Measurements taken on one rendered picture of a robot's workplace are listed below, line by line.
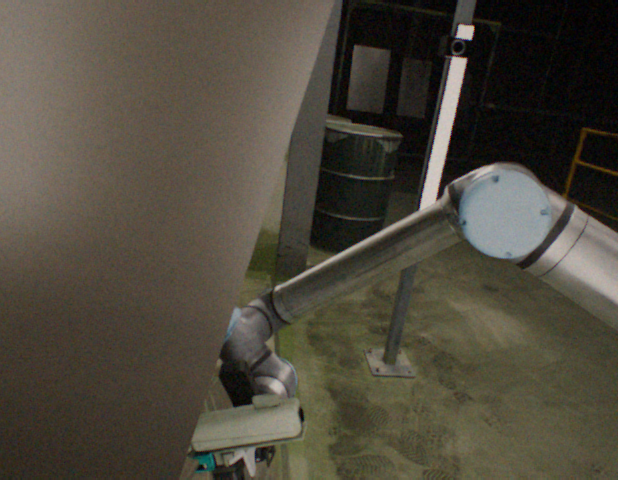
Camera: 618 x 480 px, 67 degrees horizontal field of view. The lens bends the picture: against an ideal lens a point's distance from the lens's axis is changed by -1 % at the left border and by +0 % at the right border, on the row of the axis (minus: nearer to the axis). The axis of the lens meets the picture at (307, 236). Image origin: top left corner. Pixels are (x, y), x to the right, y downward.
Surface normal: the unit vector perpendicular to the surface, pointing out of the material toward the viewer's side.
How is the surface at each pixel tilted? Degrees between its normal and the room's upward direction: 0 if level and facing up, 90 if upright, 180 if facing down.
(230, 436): 77
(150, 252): 91
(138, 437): 91
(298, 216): 90
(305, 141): 90
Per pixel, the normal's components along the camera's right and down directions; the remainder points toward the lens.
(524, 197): -0.49, 0.18
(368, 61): 0.12, 0.18
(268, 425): -0.15, 0.09
